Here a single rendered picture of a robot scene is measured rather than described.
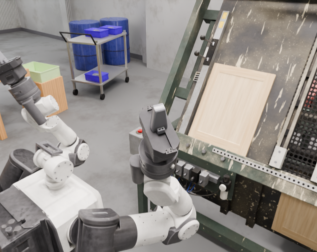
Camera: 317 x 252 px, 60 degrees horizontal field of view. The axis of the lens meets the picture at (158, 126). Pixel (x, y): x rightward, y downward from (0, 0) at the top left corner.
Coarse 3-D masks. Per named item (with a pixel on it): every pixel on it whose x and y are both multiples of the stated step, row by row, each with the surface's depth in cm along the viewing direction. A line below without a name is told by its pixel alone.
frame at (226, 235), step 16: (176, 176) 253; (240, 176) 208; (208, 192) 236; (240, 192) 214; (256, 192) 198; (272, 192) 197; (224, 208) 223; (240, 208) 221; (256, 208) 203; (272, 208) 202; (208, 224) 219; (224, 240) 211; (240, 240) 206
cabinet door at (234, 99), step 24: (216, 72) 199; (240, 72) 190; (264, 72) 181; (216, 96) 196; (240, 96) 187; (264, 96) 179; (216, 120) 193; (240, 120) 184; (216, 144) 189; (240, 144) 181
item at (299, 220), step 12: (288, 204) 190; (300, 204) 184; (276, 216) 200; (288, 216) 194; (300, 216) 188; (312, 216) 182; (276, 228) 204; (288, 228) 198; (300, 228) 192; (312, 228) 186; (300, 240) 195; (312, 240) 189
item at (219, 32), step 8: (224, 24) 200; (216, 32) 202; (216, 48) 201; (200, 72) 203; (208, 72) 203; (200, 80) 202; (200, 88) 201; (192, 96) 203; (192, 104) 202; (192, 112) 202; (184, 120) 203; (184, 128) 202
